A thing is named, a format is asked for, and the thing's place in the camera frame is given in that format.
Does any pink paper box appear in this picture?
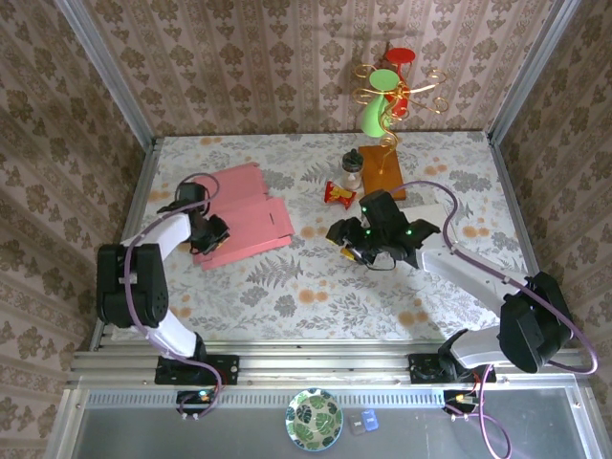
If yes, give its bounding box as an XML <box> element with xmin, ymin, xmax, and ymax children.
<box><xmin>191</xmin><ymin>162</ymin><xmax>295</xmax><ymax>273</ymax></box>

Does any white paper box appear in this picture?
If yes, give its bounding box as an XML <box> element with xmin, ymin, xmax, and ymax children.
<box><xmin>400</xmin><ymin>203</ymin><xmax>459</xmax><ymax>252</ymax></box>

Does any red snack packet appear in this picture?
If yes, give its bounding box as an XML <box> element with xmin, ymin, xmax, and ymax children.
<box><xmin>323</xmin><ymin>180</ymin><xmax>359</xmax><ymax>209</ymax></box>

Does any floral tablecloth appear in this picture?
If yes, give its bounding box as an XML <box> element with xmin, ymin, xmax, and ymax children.
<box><xmin>112</xmin><ymin>131</ymin><xmax>549</xmax><ymax>343</ymax></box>

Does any glass jar with black lid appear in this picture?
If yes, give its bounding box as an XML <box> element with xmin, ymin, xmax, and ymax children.
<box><xmin>340</xmin><ymin>148</ymin><xmax>364</xmax><ymax>191</ymax></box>

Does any small black controller board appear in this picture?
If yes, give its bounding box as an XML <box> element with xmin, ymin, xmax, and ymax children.
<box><xmin>442</xmin><ymin>389</ymin><xmax>484</xmax><ymax>416</ymax></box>
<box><xmin>175</xmin><ymin>389</ymin><xmax>217</xmax><ymax>416</ymax></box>

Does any leaf pattern bowl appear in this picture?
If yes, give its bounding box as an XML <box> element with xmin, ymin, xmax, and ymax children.
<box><xmin>285</xmin><ymin>387</ymin><xmax>344</xmax><ymax>451</ymax></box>

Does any gold wire stand, wooden base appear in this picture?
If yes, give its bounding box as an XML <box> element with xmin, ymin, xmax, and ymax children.
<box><xmin>352</xmin><ymin>61</ymin><xmax>449</xmax><ymax>204</ymax></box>

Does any aluminium table side rail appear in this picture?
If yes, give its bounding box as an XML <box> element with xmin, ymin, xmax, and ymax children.
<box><xmin>90</xmin><ymin>138</ymin><xmax>162</xmax><ymax>353</ymax></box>
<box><xmin>487</xmin><ymin>133</ymin><xmax>565</xmax><ymax>348</ymax></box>

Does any long aluminium frame rail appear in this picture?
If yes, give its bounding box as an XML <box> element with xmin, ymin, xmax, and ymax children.
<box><xmin>66</xmin><ymin>347</ymin><xmax>587</xmax><ymax>388</ymax></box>

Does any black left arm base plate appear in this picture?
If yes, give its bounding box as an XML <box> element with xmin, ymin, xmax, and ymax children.
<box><xmin>153</xmin><ymin>354</ymin><xmax>240</xmax><ymax>386</ymax></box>

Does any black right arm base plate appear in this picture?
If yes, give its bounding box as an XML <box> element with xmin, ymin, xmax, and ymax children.
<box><xmin>408</xmin><ymin>352</ymin><xmax>497</xmax><ymax>384</ymax></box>

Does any grey slotted cable duct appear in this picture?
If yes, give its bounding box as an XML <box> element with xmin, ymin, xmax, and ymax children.
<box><xmin>85</xmin><ymin>389</ymin><xmax>570</xmax><ymax>407</ymax></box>

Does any aluminium frame post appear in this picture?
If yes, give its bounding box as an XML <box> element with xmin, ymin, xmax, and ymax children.
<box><xmin>55</xmin><ymin>0</ymin><xmax>159</xmax><ymax>149</ymax></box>
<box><xmin>487</xmin><ymin>0</ymin><xmax>582</xmax><ymax>144</ymax></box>

